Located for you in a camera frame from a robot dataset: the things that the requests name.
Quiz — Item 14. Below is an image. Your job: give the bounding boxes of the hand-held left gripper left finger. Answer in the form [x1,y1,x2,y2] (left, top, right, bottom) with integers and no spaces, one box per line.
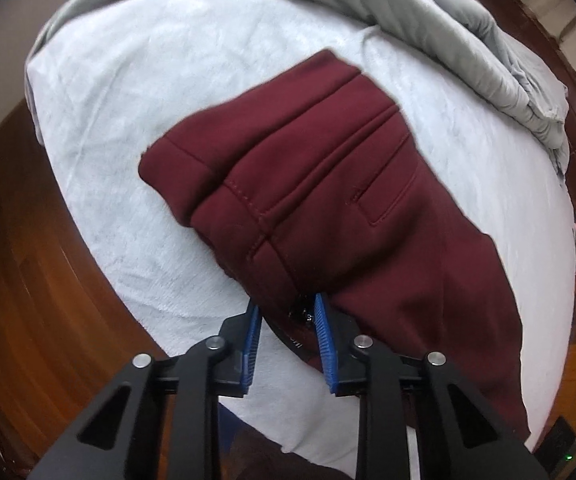
[27,301,263,480]

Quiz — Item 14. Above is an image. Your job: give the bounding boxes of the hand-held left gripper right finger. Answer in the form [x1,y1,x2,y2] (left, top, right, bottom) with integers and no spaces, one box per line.
[314,293,553,480]

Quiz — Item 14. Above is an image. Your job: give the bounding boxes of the maroon pants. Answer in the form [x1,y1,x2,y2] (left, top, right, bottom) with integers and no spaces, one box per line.
[138,49,530,440]

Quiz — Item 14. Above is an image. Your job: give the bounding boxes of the white fleece bed blanket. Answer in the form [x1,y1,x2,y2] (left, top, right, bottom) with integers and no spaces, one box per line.
[24,0,576,456]

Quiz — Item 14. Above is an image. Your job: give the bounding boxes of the black electronic box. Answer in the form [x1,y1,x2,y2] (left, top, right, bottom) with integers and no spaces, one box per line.
[532,416,576,472]

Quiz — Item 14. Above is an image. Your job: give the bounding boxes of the grey duvet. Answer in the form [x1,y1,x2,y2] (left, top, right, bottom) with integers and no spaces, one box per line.
[24,0,571,187]

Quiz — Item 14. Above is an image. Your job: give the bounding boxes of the dark wooden headboard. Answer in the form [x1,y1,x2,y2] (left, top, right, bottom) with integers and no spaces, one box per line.
[460,0,576,211]

